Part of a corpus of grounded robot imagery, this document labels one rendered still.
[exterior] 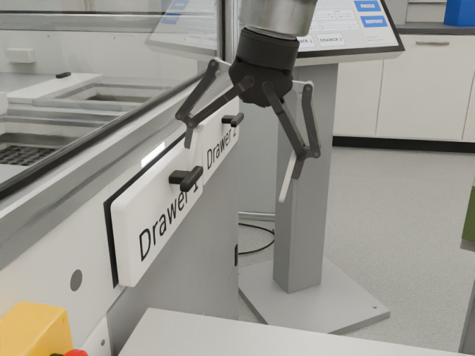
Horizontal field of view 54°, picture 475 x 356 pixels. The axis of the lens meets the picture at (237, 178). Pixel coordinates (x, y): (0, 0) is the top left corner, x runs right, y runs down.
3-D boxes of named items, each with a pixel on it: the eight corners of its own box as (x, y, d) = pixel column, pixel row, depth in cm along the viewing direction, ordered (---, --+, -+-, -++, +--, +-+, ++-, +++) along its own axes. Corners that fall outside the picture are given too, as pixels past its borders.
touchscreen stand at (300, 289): (389, 317, 175) (432, 35, 137) (286, 354, 157) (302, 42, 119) (314, 253, 217) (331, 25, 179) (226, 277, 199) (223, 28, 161)
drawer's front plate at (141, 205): (203, 192, 81) (201, 131, 77) (132, 289, 55) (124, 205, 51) (193, 191, 81) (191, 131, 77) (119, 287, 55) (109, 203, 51)
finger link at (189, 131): (197, 116, 63) (177, 109, 63) (191, 150, 65) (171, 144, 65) (200, 113, 64) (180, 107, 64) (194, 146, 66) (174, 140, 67)
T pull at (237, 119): (244, 119, 96) (244, 111, 96) (236, 128, 89) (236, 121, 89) (227, 117, 97) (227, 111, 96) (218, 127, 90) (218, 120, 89)
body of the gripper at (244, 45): (307, 37, 60) (289, 105, 64) (244, 21, 61) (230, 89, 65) (302, 43, 53) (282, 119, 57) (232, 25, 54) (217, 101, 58)
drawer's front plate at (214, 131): (238, 139, 110) (238, 92, 105) (203, 186, 83) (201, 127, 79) (231, 138, 110) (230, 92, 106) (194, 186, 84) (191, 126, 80)
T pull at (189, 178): (203, 173, 67) (203, 164, 67) (187, 193, 61) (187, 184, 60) (180, 171, 68) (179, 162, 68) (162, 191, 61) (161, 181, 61)
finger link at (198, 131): (198, 130, 63) (193, 128, 63) (189, 176, 66) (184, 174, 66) (204, 124, 65) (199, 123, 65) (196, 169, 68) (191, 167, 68)
